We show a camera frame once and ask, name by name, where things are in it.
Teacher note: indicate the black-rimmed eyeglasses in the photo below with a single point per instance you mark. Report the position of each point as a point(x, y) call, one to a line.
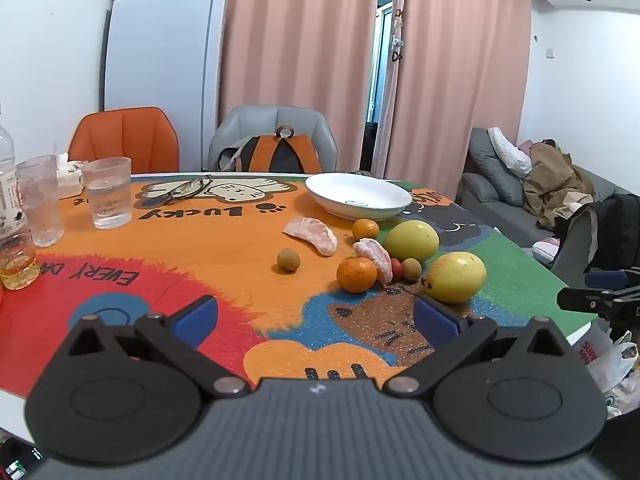
point(175, 193)

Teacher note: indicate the white pillow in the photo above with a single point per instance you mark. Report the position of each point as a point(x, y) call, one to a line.
point(510, 152)

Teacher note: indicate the glass cup with water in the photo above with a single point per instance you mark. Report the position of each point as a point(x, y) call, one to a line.
point(106, 195)

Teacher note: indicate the orange and grey backpack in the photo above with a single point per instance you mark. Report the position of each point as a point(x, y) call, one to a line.
point(280, 157)

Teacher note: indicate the narrow pink curtain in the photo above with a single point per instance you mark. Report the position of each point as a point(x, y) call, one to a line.
point(460, 85)

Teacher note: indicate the green-yellow pear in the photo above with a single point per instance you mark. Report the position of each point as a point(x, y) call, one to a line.
point(410, 241)

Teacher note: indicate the ribbed empty glass cup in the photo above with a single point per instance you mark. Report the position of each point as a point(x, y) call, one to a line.
point(40, 205)

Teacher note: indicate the white printed plastic bag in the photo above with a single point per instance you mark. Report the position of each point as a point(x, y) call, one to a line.
point(607, 360)

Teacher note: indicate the black cloth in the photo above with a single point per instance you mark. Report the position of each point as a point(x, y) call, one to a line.
point(617, 230)

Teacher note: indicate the brown coat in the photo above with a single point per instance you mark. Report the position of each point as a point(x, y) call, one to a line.
point(555, 180)

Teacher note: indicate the grey sofa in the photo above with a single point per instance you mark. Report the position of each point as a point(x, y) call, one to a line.
point(492, 195)

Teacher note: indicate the large orange tangerine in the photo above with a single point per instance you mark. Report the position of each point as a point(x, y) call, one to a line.
point(356, 275)

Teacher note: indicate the wide pink curtain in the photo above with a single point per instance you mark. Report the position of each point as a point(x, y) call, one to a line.
point(300, 60)

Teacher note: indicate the tissue pack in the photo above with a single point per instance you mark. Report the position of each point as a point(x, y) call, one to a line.
point(70, 176)

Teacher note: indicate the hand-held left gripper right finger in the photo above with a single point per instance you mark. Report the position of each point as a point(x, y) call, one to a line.
point(436, 322)

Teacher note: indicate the orange padded chair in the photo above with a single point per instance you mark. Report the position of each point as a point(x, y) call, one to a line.
point(125, 140)

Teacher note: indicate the red cherry tomato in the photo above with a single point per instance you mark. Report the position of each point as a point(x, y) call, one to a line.
point(397, 269)

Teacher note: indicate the small orange tangerine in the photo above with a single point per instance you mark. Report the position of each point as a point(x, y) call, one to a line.
point(365, 230)

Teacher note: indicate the peeled pomelo segment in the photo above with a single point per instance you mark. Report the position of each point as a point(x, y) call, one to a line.
point(375, 257)
point(312, 234)

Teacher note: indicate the white ceramic bowl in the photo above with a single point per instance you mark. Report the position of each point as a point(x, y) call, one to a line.
point(357, 195)

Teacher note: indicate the clear plastic drink bottle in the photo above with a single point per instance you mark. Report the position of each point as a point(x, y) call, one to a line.
point(10, 200)

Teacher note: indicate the pink slippers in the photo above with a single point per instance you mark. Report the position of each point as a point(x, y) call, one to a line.
point(546, 250)

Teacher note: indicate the black hair clip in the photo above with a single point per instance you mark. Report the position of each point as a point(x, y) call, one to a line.
point(397, 56)

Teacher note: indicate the sliding glass door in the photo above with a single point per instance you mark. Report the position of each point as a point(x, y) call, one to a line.
point(385, 60)

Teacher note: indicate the brown longan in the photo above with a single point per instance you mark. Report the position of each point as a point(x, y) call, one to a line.
point(412, 269)
point(288, 261)

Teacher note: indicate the grey padded chair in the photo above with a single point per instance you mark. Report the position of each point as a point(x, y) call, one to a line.
point(570, 255)
point(260, 120)

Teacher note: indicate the colourful printed table mat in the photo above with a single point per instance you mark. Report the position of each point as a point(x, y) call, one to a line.
point(225, 260)

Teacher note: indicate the white refrigerator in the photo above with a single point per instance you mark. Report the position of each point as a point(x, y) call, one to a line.
point(160, 60)

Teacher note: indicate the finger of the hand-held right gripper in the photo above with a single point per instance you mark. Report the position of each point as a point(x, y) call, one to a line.
point(605, 278)
point(580, 299)

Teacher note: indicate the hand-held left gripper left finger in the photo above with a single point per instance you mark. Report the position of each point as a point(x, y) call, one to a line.
point(192, 319)

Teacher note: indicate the pale hair clip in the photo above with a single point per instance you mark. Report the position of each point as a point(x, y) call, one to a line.
point(397, 40)

